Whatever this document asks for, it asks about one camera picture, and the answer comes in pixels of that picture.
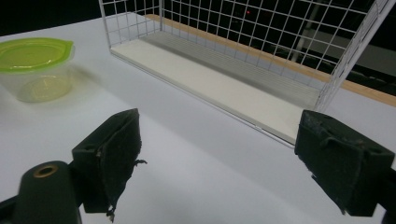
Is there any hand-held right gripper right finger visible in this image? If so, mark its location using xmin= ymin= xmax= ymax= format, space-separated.
xmin=294 ymin=109 xmax=396 ymax=217

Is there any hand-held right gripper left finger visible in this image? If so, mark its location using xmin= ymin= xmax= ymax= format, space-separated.
xmin=71 ymin=107 xmax=148 ymax=223

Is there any clear container with green lid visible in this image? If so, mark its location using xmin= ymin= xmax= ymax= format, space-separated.
xmin=0 ymin=37 xmax=76 ymax=104

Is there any white wire rack shelf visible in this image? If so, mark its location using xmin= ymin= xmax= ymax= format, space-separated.
xmin=98 ymin=0 xmax=396 ymax=148

